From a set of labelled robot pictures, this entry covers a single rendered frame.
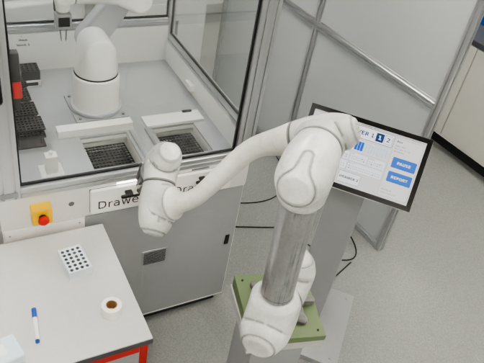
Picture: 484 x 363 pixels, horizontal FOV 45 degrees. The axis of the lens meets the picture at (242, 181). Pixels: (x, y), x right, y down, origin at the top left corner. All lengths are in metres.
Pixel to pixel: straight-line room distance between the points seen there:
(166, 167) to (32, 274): 0.70
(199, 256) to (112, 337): 0.89
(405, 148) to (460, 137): 2.29
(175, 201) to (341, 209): 1.08
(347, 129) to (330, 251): 1.36
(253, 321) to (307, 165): 0.61
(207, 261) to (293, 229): 1.36
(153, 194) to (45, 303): 0.59
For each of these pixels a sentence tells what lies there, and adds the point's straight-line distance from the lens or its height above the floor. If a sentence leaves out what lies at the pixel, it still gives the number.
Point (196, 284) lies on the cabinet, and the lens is 2.95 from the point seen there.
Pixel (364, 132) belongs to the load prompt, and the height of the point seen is 1.16.
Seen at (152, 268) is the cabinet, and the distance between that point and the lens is 2.72.
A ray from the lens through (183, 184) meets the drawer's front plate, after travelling 2.40.
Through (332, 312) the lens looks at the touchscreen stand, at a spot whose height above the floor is 0.04.
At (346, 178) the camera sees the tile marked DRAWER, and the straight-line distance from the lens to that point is 2.45.
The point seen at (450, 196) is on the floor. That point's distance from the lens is 4.41.
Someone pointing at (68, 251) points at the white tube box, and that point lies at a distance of 2.25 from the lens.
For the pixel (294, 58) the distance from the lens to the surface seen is 3.94.
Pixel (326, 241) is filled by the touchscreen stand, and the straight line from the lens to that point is 2.77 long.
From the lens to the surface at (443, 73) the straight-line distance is 3.12.
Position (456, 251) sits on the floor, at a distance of 3.97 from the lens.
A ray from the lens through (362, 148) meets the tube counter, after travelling 2.46.
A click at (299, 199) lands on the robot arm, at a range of 1.38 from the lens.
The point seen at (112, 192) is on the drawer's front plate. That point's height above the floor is 0.91.
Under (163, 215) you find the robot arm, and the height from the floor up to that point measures 1.22.
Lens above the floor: 2.40
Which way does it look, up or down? 38 degrees down
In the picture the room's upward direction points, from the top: 11 degrees clockwise
